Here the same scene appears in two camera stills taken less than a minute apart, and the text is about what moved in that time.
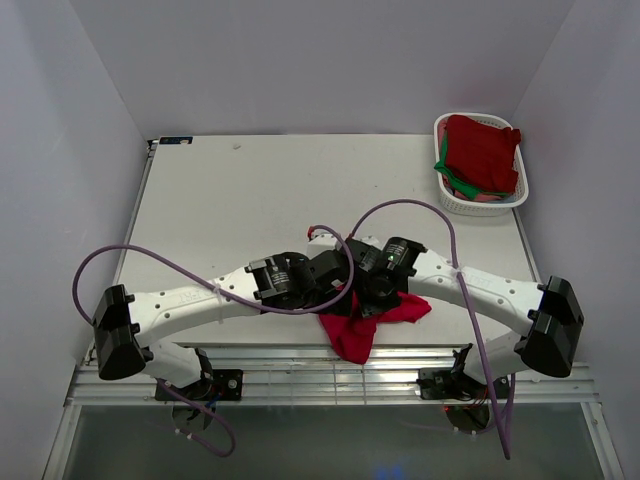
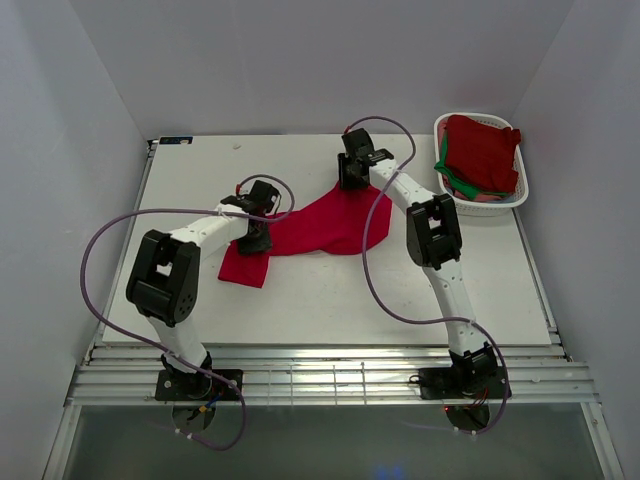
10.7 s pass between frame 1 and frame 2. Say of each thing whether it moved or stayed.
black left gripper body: moved
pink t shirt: stayed
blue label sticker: stayed
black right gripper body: moved
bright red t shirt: moved
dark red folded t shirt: stayed
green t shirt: stayed
